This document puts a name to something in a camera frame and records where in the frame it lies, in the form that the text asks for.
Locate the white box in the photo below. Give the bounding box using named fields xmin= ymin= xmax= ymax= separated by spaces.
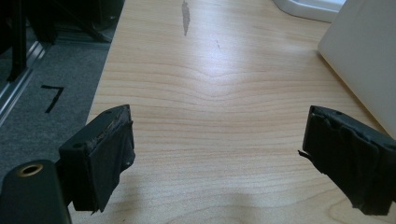
xmin=317 ymin=0 xmax=396 ymax=139

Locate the aluminium floor rail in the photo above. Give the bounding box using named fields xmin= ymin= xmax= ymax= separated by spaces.
xmin=0 ymin=40 xmax=48 ymax=127

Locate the black metal stand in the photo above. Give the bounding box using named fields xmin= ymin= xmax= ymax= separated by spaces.
xmin=7 ymin=0 xmax=28 ymax=83

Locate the white tray edge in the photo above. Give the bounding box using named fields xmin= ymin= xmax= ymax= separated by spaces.
xmin=272 ymin=0 xmax=347 ymax=23

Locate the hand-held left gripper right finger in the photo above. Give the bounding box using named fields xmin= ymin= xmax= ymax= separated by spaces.
xmin=298 ymin=105 xmax=396 ymax=217

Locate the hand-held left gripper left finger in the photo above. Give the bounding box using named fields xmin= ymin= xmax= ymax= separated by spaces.
xmin=55 ymin=104 xmax=136 ymax=216

